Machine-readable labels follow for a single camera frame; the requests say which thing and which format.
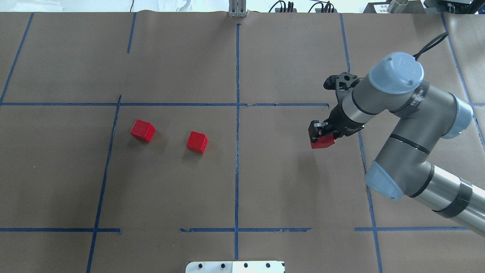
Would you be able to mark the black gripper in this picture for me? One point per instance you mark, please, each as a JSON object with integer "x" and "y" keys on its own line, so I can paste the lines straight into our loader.
{"x": 340, "y": 122}

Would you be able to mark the red block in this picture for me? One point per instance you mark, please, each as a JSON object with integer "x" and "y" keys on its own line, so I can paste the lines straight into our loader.
{"x": 143, "y": 131}
{"x": 323, "y": 142}
{"x": 197, "y": 142}

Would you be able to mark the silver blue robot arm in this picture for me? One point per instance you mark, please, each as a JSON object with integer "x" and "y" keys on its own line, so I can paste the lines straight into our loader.
{"x": 426, "y": 115}

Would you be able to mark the aluminium frame post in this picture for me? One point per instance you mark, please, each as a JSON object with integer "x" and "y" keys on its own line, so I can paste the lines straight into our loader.
{"x": 237, "y": 8}

